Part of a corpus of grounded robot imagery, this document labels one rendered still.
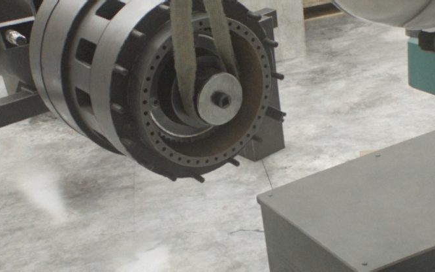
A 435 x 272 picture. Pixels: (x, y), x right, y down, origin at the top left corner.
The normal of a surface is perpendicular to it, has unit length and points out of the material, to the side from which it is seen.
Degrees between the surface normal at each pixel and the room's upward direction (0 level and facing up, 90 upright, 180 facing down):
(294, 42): 90
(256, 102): 63
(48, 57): 72
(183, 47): 94
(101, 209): 0
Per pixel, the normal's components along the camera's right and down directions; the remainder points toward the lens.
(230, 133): -0.50, -0.66
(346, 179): -0.14, -0.90
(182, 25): 0.11, 0.43
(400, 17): -0.02, 0.97
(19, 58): -0.61, 0.41
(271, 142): 0.61, 0.25
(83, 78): -0.84, 0.06
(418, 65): -0.88, 0.30
